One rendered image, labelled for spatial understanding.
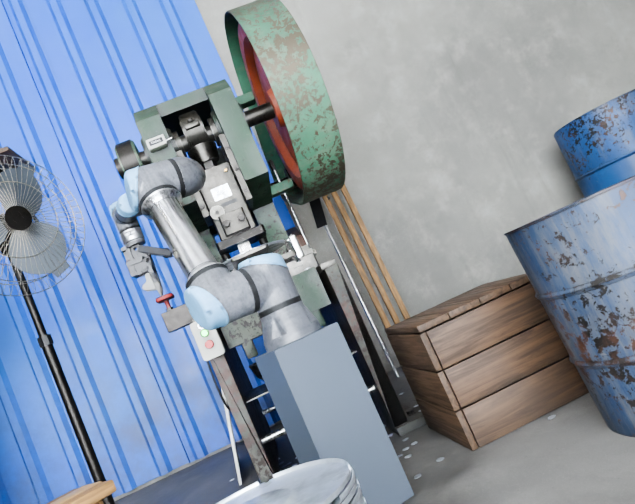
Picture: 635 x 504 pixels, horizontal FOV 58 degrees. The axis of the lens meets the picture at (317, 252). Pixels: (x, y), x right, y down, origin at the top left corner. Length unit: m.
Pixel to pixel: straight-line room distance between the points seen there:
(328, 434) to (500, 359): 0.52
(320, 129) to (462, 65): 2.09
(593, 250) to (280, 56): 1.29
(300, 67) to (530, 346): 1.18
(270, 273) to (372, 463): 0.51
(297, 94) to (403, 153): 1.74
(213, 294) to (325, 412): 0.38
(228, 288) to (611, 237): 0.83
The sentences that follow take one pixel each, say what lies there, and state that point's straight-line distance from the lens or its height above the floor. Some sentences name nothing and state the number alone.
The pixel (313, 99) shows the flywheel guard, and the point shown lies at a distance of 2.08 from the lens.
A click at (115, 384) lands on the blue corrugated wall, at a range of 3.51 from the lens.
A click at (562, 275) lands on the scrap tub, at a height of 0.36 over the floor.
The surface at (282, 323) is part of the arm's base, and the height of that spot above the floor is 0.50.
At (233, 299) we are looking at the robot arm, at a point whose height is 0.60.
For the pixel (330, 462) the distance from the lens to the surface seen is 0.91.
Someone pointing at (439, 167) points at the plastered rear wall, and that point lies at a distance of 3.75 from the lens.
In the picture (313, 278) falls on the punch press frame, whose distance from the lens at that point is 2.06.
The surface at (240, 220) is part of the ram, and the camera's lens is 2.20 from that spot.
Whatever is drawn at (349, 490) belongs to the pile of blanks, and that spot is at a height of 0.27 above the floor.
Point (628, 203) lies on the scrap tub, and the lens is 1.22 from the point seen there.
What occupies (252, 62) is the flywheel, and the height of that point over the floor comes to 1.60.
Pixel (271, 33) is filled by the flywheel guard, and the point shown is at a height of 1.44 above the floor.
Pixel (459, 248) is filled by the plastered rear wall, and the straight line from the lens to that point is 3.67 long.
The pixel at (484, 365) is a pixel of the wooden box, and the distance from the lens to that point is 1.61.
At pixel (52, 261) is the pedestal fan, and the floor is 1.11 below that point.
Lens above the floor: 0.49
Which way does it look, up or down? 6 degrees up
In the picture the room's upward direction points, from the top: 24 degrees counter-clockwise
